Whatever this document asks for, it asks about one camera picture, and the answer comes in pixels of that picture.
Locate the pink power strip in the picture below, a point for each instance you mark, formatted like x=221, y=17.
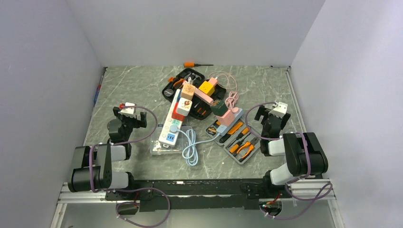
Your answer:
x=204, y=97

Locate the white cube adapter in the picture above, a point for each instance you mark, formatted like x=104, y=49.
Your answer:
x=184, y=106

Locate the blue red pen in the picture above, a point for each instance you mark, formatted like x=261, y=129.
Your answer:
x=97, y=93

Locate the yellow cube adapter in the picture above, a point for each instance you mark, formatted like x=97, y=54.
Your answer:
x=207, y=88

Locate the clear plastic screw box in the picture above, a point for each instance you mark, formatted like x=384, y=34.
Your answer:
x=158, y=148

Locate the pink cube socket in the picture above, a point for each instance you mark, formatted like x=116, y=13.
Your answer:
x=229, y=117

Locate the dark green cube adapter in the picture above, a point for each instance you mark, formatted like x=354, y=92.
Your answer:
x=218, y=107

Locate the aluminium rail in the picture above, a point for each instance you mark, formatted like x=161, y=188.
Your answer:
x=78, y=195

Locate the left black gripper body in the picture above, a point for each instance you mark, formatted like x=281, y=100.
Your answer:
x=129, y=123

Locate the black tool case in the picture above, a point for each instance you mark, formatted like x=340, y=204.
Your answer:
x=199, y=110

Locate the grey tool case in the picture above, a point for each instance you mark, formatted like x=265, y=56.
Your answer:
x=238, y=142

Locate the white power strip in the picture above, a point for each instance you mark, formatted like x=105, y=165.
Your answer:
x=169, y=134

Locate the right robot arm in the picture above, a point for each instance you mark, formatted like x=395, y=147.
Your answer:
x=303, y=153

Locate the light blue power strip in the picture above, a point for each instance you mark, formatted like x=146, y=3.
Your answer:
x=222, y=130

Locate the black base bar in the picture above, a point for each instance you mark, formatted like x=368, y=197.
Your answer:
x=161, y=202

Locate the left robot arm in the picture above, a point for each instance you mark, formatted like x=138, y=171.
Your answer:
x=91, y=167

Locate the wooden beige cube adapter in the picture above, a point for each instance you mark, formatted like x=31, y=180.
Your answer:
x=187, y=91

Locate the red cube adapter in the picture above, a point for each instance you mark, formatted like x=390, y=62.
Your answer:
x=175, y=115

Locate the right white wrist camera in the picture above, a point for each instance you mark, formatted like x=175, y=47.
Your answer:
x=279, y=109

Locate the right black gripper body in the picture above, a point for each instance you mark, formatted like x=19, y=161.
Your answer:
x=263, y=111

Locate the orange handled screwdriver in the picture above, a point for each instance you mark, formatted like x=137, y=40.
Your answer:
x=191, y=65

